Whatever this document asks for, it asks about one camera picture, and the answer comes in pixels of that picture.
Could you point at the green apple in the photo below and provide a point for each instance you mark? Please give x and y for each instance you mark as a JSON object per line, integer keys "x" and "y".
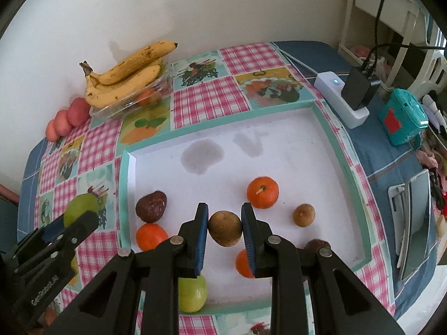
{"x": 192, "y": 293}
{"x": 80, "y": 207}

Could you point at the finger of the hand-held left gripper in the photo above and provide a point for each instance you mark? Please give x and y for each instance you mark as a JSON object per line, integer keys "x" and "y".
{"x": 52, "y": 231}
{"x": 78, "y": 228}

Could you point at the tangerine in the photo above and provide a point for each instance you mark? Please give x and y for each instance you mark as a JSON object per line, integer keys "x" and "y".
{"x": 148, "y": 97}
{"x": 262, "y": 192}
{"x": 50, "y": 315}
{"x": 151, "y": 236}
{"x": 242, "y": 263}

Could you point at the large brown kiwi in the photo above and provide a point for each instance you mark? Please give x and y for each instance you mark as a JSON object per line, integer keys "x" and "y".
{"x": 225, "y": 228}

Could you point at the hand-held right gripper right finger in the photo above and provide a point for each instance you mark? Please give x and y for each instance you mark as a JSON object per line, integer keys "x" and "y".
{"x": 248, "y": 244}

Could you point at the teal box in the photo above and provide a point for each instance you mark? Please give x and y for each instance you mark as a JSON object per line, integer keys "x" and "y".
{"x": 401, "y": 118}

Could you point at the white furniture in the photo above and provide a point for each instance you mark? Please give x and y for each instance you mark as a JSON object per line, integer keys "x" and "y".
{"x": 384, "y": 10}

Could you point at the small brown kiwi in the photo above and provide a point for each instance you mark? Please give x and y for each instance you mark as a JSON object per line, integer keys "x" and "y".
{"x": 303, "y": 215}

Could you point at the white power strip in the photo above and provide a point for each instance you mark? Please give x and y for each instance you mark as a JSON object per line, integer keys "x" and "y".
{"x": 335, "y": 90}

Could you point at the blue cloth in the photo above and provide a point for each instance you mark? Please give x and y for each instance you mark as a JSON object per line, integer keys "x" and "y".
{"x": 377, "y": 146}

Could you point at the clear plastic container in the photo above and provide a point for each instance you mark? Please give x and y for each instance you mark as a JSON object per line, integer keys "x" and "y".
{"x": 139, "y": 106}

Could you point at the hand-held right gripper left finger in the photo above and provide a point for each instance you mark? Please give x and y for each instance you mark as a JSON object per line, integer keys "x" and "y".
{"x": 202, "y": 237}

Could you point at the black charger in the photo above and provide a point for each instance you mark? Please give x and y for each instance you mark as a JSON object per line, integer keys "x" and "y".
{"x": 356, "y": 89}

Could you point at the white tray with teal rim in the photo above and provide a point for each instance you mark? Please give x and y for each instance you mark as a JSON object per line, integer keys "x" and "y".
{"x": 227, "y": 146}

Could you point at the bunch of yellow bananas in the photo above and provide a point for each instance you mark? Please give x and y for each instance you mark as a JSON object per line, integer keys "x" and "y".
{"x": 122, "y": 76}

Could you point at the pink checked fruit-print tablecloth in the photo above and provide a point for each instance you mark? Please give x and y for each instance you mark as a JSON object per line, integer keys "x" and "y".
{"x": 209, "y": 94}

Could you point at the pink cloth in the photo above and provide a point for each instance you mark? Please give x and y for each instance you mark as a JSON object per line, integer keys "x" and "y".
{"x": 429, "y": 158}

